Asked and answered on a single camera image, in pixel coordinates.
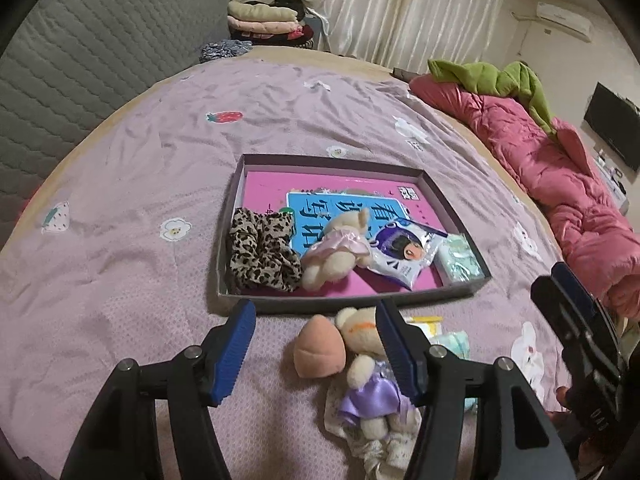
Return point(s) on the shallow grey cardboard box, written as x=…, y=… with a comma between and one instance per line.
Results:
x=350, y=302

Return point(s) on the pink quilt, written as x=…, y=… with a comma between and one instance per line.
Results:
x=560, y=175

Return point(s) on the white floral scrunchie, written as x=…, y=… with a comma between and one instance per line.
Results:
x=380, y=452

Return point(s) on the black bag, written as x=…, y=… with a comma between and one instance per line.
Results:
x=290, y=2

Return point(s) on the person's right hand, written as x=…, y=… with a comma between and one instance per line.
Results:
x=565, y=396

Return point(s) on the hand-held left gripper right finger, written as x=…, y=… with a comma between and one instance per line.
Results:
x=400, y=355

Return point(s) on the purple white wipes packet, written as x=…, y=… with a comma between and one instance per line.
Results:
x=400, y=255

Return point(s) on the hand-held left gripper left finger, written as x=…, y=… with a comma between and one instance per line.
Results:
x=232, y=355

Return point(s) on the white curtain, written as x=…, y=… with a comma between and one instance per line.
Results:
x=410, y=10

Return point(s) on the blue patterned cloth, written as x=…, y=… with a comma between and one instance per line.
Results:
x=225, y=51

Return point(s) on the green sponge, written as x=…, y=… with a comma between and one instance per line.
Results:
x=450, y=345

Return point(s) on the cluttered television shelf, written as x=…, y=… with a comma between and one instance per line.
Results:
x=612, y=180

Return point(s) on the yellow cartoon packet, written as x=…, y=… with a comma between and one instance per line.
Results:
x=425, y=325

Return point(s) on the green tissue pack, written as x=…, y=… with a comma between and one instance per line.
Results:
x=460, y=260

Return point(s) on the blue grey cabinet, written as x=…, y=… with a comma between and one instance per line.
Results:
x=317, y=30

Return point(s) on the small dark object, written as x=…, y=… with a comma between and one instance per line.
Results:
x=401, y=73

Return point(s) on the leopard print scrunchie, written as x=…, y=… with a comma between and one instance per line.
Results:
x=262, y=250

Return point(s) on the stack of folded clothes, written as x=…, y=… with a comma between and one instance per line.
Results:
x=262, y=22

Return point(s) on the green blanket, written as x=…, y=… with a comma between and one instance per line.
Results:
x=480, y=75

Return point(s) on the grey quilted cover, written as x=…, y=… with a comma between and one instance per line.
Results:
x=100, y=45

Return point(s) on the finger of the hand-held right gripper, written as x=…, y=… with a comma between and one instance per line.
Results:
x=560, y=315
x=572, y=285

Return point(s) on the peach plush toy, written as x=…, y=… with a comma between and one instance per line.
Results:
x=317, y=347

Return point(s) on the pink and blue book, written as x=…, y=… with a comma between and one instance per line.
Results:
x=275, y=190

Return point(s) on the purple printed bedsheet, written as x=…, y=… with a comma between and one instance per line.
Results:
x=125, y=185

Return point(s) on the black television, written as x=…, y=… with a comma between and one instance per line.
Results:
x=612, y=125

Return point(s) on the white air conditioner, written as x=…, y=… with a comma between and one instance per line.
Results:
x=562, y=17

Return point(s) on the teddy bear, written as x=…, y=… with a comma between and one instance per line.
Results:
x=370, y=395
x=335, y=255

